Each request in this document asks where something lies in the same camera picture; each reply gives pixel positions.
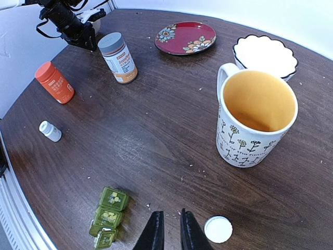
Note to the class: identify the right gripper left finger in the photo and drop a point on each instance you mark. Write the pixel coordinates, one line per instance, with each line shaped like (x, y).
(152, 236)

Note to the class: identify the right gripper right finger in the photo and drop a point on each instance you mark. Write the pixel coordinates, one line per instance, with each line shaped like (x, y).
(192, 236)

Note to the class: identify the patterned mug orange inside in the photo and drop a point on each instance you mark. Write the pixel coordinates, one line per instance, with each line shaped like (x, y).
(256, 110)

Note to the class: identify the red floral plate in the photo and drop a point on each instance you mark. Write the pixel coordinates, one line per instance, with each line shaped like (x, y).
(185, 38)

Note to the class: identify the orange pill bottle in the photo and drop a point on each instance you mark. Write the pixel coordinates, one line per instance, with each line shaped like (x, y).
(54, 83)

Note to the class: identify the grey-capped orange label bottle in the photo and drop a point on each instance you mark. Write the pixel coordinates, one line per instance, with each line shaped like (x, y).
(118, 57)

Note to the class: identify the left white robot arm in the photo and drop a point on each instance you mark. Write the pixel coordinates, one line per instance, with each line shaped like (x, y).
(60, 13)

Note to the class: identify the white labelled pill bottle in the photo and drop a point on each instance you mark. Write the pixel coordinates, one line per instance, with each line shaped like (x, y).
(218, 229)

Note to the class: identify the small white bottle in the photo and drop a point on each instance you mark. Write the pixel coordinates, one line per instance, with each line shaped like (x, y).
(50, 131)

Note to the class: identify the front aluminium rail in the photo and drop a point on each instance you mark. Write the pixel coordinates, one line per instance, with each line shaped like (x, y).
(20, 224)

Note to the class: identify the small white bowl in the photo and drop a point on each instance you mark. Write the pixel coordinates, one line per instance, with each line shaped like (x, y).
(96, 25)

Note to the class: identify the green pill organizer box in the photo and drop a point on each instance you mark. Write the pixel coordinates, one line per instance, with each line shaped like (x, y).
(108, 216)

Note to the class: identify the white scalloped bowl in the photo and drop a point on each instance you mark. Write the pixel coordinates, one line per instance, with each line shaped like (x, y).
(265, 54)

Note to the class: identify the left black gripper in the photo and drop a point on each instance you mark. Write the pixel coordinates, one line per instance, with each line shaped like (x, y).
(80, 35)

